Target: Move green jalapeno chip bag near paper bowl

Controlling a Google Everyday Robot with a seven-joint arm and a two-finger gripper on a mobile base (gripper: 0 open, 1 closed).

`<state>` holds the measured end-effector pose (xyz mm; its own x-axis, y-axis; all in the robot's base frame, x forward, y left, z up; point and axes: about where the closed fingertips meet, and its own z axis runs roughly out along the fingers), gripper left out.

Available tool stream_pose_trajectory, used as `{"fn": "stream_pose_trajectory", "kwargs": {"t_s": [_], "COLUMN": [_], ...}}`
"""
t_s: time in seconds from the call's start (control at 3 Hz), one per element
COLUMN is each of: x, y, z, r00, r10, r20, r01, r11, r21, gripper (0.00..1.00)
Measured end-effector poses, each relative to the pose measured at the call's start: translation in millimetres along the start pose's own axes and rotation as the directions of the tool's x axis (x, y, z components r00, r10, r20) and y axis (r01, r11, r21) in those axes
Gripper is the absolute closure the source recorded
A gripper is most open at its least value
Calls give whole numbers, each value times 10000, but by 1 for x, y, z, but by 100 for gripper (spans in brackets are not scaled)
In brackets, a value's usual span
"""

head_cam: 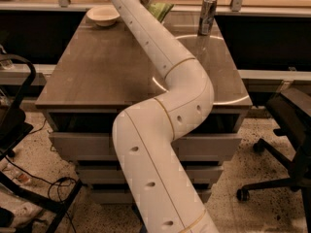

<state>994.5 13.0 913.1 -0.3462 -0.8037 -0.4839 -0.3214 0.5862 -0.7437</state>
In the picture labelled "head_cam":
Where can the green jalapeno chip bag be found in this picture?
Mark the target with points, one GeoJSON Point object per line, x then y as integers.
{"type": "Point", "coordinates": [160, 10]}

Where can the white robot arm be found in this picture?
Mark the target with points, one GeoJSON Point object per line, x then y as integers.
{"type": "Point", "coordinates": [143, 133]}

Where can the white paper bowl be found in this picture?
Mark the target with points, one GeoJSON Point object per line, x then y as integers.
{"type": "Point", "coordinates": [103, 15]}

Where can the silver slim drink can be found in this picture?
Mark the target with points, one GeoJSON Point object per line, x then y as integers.
{"type": "Point", "coordinates": [208, 10]}

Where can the grey drawer cabinet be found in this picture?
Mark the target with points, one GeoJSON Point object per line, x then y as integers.
{"type": "Point", "coordinates": [104, 70]}

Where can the top grey drawer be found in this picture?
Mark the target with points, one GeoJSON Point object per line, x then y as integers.
{"type": "Point", "coordinates": [99, 146]}

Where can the grey drawer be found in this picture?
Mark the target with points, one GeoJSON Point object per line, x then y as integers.
{"type": "Point", "coordinates": [113, 174]}
{"type": "Point", "coordinates": [99, 146]}
{"type": "Point", "coordinates": [123, 196]}

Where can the black chair left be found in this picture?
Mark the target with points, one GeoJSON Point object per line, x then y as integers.
{"type": "Point", "coordinates": [13, 129]}

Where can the middle grey drawer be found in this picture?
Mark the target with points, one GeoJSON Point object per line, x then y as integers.
{"type": "Point", "coordinates": [113, 174]}

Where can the bottom grey drawer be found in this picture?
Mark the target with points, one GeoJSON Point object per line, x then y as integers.
{"type": "Point", "coordinates": [123, 196]}

